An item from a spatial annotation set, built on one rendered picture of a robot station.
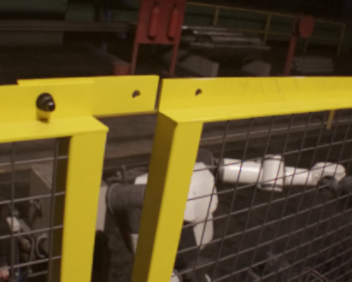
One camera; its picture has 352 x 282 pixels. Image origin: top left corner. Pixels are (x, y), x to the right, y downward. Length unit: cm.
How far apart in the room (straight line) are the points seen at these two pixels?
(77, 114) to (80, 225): 15
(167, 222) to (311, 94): 40
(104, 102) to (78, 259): 22
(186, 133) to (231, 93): 13
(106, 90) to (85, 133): 8
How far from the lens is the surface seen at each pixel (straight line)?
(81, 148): 59
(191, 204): 146
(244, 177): 176
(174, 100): 71
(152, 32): 794
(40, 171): 237
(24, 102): 59
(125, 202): 136
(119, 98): 66
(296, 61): 1189
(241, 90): 80
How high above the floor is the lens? 202
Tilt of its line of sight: 20 degrees down
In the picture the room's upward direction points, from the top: 10 degrees clockwise
